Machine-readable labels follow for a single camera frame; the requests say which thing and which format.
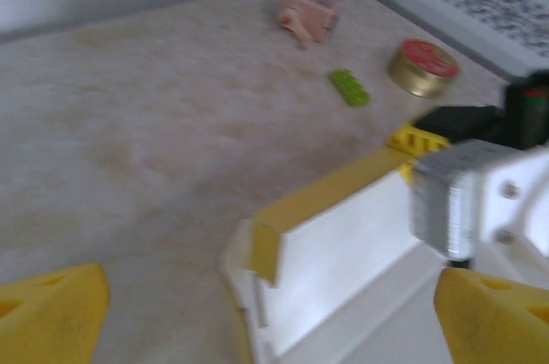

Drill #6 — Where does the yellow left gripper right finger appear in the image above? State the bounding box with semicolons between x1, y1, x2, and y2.
433;269;549;364

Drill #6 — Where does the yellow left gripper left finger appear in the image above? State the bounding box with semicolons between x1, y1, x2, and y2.
0;264;111;364

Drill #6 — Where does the yellow white cardboard box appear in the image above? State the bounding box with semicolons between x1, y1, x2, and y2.
217;144;455;364

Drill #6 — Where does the red round disc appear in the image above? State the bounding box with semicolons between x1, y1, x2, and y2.
388;39;461;100

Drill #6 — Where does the small green block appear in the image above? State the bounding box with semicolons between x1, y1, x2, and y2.
327;69;373;108

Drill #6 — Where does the small pink toy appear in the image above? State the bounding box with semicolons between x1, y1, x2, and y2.
274;0;344;52

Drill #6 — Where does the aluminium frame side rail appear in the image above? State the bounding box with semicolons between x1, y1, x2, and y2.
334;0;549;86

